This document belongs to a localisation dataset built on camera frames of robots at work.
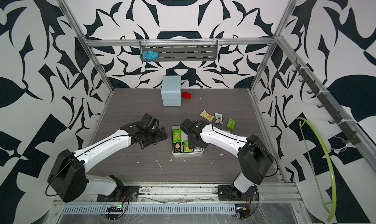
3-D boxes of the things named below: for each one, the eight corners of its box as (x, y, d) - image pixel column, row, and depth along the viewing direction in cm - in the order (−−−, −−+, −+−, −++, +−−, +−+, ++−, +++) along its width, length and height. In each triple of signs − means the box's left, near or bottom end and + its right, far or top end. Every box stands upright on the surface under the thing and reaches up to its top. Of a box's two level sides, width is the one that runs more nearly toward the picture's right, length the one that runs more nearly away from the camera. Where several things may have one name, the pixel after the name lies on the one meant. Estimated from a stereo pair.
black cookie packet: (172, 152, 89) (172, 150, 86) (173, 144, 92) (172, 142, 90) (184, 152, 89) (184, 150, 86) (184, 144, 92) (184, 142, 90)
